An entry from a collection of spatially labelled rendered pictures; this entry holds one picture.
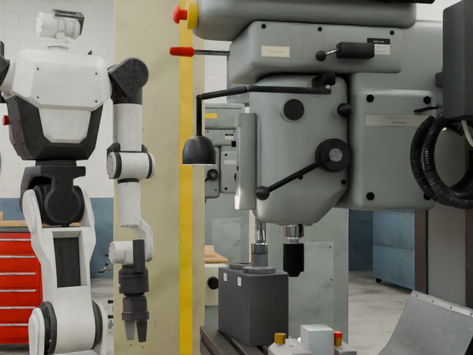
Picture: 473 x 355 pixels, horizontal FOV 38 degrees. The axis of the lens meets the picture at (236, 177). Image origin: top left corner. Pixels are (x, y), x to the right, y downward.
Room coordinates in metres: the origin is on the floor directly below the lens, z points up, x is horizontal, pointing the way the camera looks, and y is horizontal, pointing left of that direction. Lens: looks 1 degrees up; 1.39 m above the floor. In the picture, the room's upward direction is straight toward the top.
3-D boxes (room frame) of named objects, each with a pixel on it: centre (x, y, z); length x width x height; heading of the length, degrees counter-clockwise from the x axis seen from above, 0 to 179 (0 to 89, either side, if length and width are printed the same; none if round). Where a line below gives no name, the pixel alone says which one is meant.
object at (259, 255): (1.90, -0.06, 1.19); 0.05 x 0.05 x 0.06
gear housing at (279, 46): (1.54, -0.17, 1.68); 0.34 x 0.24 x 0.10; 102
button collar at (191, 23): (1.48, 0.10, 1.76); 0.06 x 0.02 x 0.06; 12
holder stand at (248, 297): (1.94, -0.04, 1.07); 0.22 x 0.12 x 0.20; 23
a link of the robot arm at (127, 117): (2.08, 0.33, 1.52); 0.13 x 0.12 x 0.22; 119
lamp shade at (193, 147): (1.46, 0.08, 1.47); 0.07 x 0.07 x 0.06
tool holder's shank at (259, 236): (1.90, -0.06, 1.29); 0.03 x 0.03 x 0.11
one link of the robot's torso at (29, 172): (2.04, 0.56, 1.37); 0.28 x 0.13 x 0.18; 31
